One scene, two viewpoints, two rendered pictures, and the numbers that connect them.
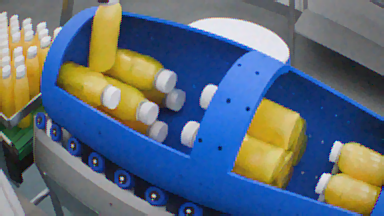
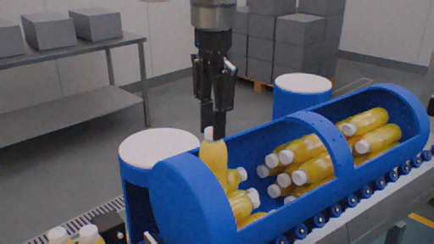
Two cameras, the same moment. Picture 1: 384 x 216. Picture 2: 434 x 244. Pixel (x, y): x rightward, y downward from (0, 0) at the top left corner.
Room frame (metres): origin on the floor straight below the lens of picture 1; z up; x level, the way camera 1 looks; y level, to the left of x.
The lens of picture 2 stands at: (0.72, 0.86, 1.66)
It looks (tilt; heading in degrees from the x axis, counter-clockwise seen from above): 26 degrees down; 293
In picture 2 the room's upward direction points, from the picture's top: straight up
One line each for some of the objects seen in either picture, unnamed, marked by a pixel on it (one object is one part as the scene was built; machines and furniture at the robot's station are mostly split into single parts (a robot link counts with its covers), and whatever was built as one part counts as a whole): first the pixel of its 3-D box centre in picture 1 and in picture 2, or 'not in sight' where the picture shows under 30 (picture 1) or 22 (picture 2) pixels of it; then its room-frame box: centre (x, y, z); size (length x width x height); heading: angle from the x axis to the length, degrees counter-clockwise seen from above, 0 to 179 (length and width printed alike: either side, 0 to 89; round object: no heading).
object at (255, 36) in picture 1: (239, 40); (159, 146); (1.33, -0.10, 1.03); 0.28 x 0.28 x 0.01
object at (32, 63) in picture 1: (31, 77); not in sight; (1.18, 0.47, 0.98); 0.07 x 0.07 x 0.16
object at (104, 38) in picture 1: (104, 31); (213, 167); (1.01, 0.19, 1.19); 0.07 x 0.07 x 0.16
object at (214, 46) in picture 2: not in sight; (213, 51); (1.01, 0.19, 1.47); 0.08 x 0.07 x 0.09; 150
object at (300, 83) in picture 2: not in sight; (303, 82); (1.01, -0.96, 1.03); 0.28 x 0.28 x 0.01
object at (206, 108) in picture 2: not in sight; (206, 117); (1.03, 0.18, 1.31); 0.03 x 0.01 x 0.07; 60
